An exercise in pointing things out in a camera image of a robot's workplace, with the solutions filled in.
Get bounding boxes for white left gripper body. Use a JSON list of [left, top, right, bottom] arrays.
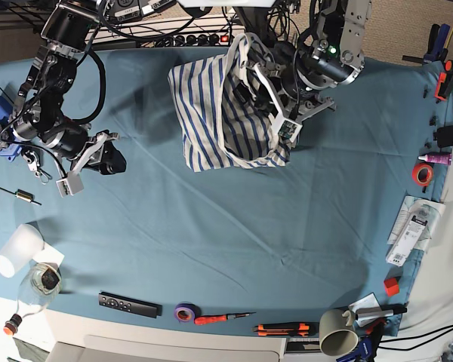
[[247, 60, 336, 143]]

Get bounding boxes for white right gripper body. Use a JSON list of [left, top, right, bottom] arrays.
[[56, 130, 119, 198]]

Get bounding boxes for blue white striped T-shirt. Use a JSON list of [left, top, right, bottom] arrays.
[[168, 33, 294, 172]]

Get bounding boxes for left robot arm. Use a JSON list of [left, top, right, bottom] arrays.
[[246, 1, 371, 142]]

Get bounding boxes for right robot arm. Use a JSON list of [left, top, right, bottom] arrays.
[[0, 1, 127, 196]]

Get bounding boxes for allen key with brass sleeve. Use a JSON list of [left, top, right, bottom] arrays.
[[0, 187, 42, 206]]

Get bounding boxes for white paper cup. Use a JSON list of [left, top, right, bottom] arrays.
[[0, 224, 45, 278]]

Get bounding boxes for blue plastic knob box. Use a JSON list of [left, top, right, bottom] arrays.
[[0, 94, 23, 162]]

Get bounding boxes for clear glass bottle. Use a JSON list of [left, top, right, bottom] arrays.
[[3, 263, 62, 336]]

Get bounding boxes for teal table cloth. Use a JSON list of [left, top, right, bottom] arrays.
[[0, 48, 453, 336]]

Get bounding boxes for black power strip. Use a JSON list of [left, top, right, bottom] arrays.
[[152, 33, 233, 48]]

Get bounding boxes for black remote control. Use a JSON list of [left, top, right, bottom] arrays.
[[98, 291, 162, 318]]

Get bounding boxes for red tape roll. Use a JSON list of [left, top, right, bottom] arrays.
[[411, 163, 434, 187]]

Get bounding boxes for purple glue tube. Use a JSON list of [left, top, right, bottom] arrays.
[[418, 152, 452, 165]]

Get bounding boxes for black square pad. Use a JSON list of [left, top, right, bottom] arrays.
[[433, 125, 453, 149]]

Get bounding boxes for packaged item on card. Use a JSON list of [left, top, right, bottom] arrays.
[[386, 195, 445, 267]]

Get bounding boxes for purple tape roll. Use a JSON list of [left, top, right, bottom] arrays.
[[174, 302, 202, 324]]

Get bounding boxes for red black clamp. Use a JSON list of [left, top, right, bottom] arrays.
[[434, 60, 453, 102]]

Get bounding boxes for small red cube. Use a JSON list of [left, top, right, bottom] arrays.
[[384, 277, 400, 297]]

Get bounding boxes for black marker pen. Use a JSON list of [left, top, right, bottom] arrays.
[[355, 306, 407, 323]]

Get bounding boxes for orange black utility knife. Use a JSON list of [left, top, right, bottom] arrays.
[[252, 322, 317, 337]]

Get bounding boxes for grey ceramic mug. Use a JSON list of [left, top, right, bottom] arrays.
[[319, 309, 359, 357]]

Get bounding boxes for blue black bar clamp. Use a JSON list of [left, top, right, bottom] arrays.
[[336, 318, 387, 362]]

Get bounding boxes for silver carabiner keychain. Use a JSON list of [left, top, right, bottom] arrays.
[[21, 149, 52, 185]]

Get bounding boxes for orange handled screwdriver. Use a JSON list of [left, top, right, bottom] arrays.
[[194, 312, 254, 326]]

